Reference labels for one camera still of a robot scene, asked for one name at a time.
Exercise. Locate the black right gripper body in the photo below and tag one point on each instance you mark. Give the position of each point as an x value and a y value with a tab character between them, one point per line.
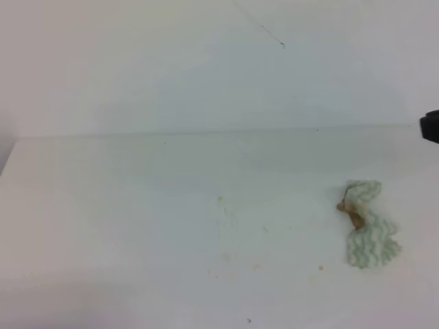
429	126

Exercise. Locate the green white striped rag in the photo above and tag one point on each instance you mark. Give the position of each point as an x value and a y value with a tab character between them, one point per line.
371	243

